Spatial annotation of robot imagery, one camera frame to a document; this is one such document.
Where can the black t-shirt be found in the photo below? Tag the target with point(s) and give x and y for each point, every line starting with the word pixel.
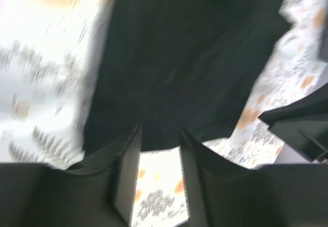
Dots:
pixel 169 64

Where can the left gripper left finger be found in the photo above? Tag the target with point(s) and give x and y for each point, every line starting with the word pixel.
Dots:
pixel 98 191

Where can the floral table mat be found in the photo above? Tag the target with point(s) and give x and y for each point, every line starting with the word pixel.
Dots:
pixel 51 51

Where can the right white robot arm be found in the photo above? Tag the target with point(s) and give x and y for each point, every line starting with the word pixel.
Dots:
pixel 302 125

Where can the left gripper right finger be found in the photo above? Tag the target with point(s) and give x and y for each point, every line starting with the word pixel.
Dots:
pixel 222 193

